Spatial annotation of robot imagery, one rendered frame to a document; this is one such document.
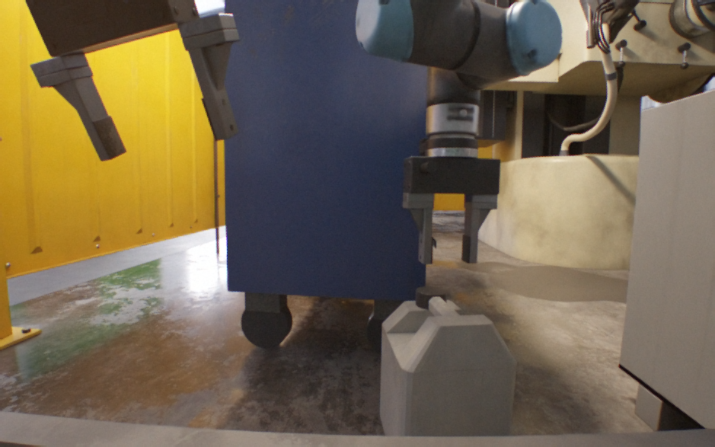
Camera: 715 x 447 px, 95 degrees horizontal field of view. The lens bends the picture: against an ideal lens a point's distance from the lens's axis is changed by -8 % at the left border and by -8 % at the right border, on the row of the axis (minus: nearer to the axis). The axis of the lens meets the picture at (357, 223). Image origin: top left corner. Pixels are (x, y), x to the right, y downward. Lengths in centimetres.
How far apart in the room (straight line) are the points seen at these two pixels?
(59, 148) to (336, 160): 94
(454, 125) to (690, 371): 52
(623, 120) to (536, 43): 261
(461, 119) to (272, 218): 48
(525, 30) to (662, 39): 203
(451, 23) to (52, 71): 38
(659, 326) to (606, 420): 19
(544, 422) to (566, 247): 151
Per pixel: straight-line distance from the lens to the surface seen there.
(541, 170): 220
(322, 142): 79
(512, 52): 44
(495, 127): 264
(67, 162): 144
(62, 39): 41
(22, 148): 134
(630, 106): 307
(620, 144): 300
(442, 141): 50
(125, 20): 37
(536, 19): 45
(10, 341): 126
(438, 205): 430
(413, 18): 37
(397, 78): 80
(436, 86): 52
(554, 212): 217
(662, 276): 77
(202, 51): 36
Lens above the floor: 41
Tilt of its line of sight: 6 degrees down
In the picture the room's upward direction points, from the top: 1 degrees clockwise
